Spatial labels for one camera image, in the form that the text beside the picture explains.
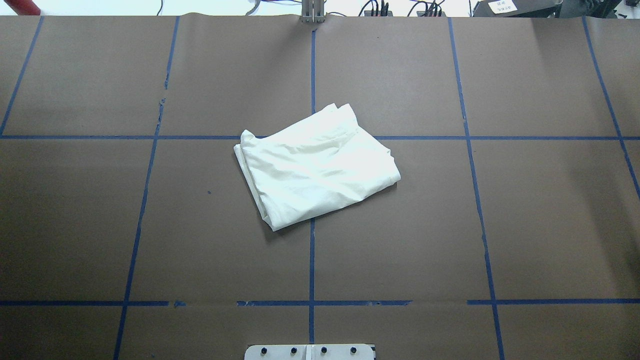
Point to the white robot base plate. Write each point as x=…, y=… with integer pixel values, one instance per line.
x=331, y=351

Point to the aluminium frame post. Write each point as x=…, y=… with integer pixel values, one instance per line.
x=312, y=11

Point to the cream long-sleeve cat shirt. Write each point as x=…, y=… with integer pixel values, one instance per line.
x=318, y=165

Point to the red cylindrical bottle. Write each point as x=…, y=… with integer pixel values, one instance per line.
x=24, y=7

